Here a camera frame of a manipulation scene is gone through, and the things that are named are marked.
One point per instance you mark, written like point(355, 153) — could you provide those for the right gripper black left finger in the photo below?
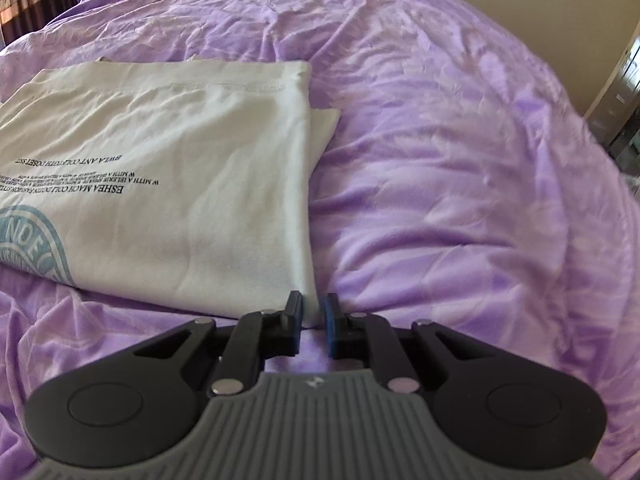
point(257, 337)

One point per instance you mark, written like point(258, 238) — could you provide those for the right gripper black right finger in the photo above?
point(370, 339)

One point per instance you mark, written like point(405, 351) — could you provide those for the white printed sweatshirt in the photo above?
point(181, 184)

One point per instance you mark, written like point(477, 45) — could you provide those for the cream wooden door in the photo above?
point(619, 97)

